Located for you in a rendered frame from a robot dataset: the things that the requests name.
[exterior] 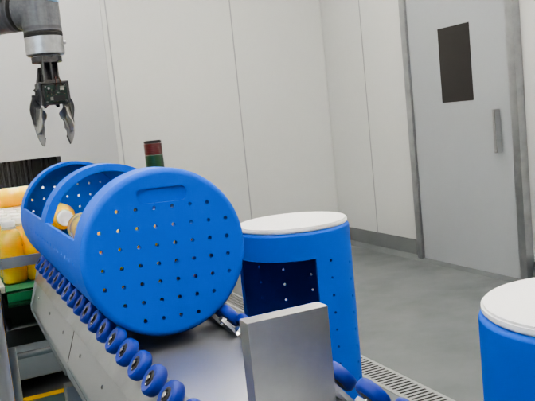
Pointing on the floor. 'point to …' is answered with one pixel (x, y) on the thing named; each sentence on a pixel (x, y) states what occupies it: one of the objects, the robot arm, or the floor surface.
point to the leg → (71, 392)
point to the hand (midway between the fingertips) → (56, 140)
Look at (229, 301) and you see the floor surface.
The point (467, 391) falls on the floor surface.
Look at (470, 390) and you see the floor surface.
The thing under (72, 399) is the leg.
